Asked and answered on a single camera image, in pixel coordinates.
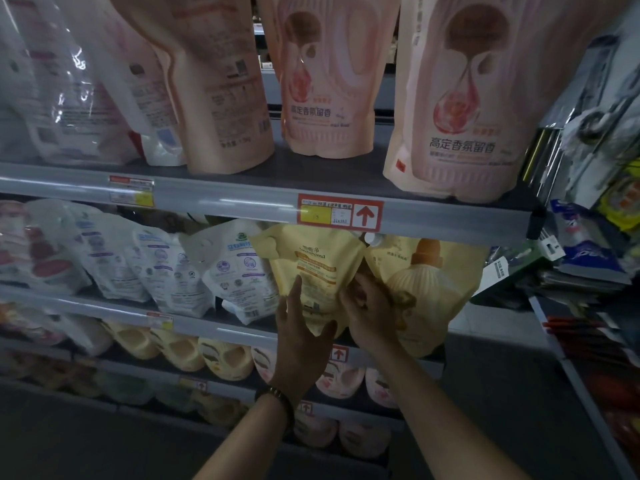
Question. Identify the person's right forearm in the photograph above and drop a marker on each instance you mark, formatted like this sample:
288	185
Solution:
450	425

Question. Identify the grey metal shelf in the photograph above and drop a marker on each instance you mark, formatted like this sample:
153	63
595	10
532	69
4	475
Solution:
230	195

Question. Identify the person's left forearm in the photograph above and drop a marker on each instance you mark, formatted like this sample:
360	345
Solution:
245	445

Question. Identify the red-framed price tag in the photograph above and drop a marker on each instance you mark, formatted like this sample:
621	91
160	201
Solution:
131	192
340	213
160	322
339	354

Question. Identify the dark aisle shelf unit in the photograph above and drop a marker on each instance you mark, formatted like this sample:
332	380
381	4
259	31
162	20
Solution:
600	325

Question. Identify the green and white box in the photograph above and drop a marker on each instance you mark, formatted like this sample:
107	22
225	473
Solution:
510	267

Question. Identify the small pink white Chaoneng pouches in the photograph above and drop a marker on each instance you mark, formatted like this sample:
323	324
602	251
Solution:
35	255

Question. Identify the stack of blue-white packets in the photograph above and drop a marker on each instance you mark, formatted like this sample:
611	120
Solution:
590	250

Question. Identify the person's left hand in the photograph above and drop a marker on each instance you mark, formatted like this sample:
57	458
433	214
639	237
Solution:
305	350

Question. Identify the row of pale round packs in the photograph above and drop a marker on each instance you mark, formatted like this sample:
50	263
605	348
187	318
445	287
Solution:
150	395

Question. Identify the row of red round packs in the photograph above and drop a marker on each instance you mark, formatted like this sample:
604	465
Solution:
600	395

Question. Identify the person's right hand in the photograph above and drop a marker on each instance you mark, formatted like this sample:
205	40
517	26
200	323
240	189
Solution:
375	320

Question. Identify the yellow hanging packets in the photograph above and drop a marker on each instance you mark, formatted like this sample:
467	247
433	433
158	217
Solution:
622	200

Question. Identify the hanging mops and brooms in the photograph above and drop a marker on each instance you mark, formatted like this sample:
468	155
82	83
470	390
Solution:
590	105

